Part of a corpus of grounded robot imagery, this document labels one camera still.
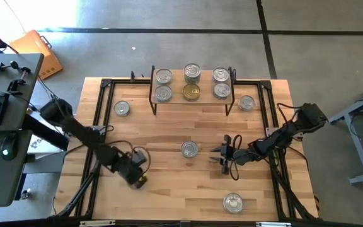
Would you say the black floor cable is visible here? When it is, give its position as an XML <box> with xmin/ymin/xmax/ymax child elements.
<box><xmin>36</xmin><ymin>77</ymin><xmax>62</xmax><ymax>105</ymax></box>

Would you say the grey metal stand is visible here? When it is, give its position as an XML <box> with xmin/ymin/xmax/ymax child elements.
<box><xmin>327</xmin><ymin>79</ymin><xmax>363</xmax><ymax>186</ymax></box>

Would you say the orange carrying case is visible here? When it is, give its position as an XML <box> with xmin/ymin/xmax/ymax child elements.
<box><xmin>8</xmin><ymin>30</ymin><xmax>64</xmax><ymax>81</ymax></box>

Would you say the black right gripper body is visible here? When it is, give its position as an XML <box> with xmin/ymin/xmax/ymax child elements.
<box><xmin>221</xmin><ymin>134</ymin><xmax>251</xmax><ymax>176</ymax></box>

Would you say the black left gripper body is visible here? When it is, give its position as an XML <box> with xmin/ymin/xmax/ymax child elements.
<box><xmin>115</xmin><ymin>148</ymin><xmax>151</xmax><ymax>190</ymax></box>

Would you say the teal yellowfin tuna can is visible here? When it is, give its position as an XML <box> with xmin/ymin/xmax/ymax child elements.
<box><xmin>180</xmin><ymin>140</ymin><xmax>200</xmax><ymax>159</ymax></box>
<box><xmin>183</xmin><ymin>62</ymin><xmax>202</xmax><ymax>84</ymax></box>

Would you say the white box with logo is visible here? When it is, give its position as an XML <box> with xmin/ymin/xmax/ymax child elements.
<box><xmin>26</xmin><ymin>134</ymin><xmax>65</xmax><ymax>156</ymax></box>

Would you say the black computer mouse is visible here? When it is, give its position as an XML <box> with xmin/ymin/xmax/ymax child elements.
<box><xmin>0</xmin><ymin>134</ymin><xmax>18</xmax><ymax>161</ymax></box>

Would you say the grey label silver can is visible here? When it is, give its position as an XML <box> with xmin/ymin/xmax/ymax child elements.
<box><xmin>154</xmin><ymin>84</ymin><xmax>173</xmax><ymax>103</ymax></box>
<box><xmin>113</xmin><ymin>100</ymin><xmax>131</xmax><ymax>118</ymax></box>
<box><xmin>154</xmin><ymin>67</ymin><xmax>173</xmax><ymax>86</ymax></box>

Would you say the black desk support beam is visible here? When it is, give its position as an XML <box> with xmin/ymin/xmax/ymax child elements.
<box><xmin>22</xmin><ymin>113</ymin><xmax>69</xmax><ymax>151</ymax></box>

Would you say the silver aluminium bracket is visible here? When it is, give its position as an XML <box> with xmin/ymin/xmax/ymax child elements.
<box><xmin>79</xmin><ymin>220</ymin><xmax>116</xmax><ymax>227</ymax></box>
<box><xmin>256</xmin><ymin>221</ymin><xmax>292</xmax><ymax>227</ymax></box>

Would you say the wooden shelf with black legs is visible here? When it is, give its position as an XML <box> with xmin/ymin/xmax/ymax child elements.
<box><xmin>148</xmin><ymin>65</ymin><xmax>236</xmax><ymax>117</ymax></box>

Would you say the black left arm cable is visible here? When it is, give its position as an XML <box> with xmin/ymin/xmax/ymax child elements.
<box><xmin>105</xmin><ymin>139</ymin><xmax>151</xmax><ymax>165</ymax></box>

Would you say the green can with gold lid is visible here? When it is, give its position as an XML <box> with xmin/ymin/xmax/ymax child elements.
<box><xmin>181</xmin><ymin>83</ymin><xmax>201</xmax><ymax>103</ymax></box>

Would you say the blue oval label fish can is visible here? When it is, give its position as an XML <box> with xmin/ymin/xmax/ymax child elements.
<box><xmin>238</xmin><ymin>95</ymin><xmax>256</xmax><ymax>112</ymax></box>
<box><xmin>212</xmin><ymin>67</ymin><xmax>231</xmax><ymax>84</ymax></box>
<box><xmin>212</xmin><ymin>82</ymin><xmax>233</xmax><ymax>101</ymax></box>
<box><xmin>222</xmin><ymin>192</ymin><xmax>244</xmax><ymax>214</ymax></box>

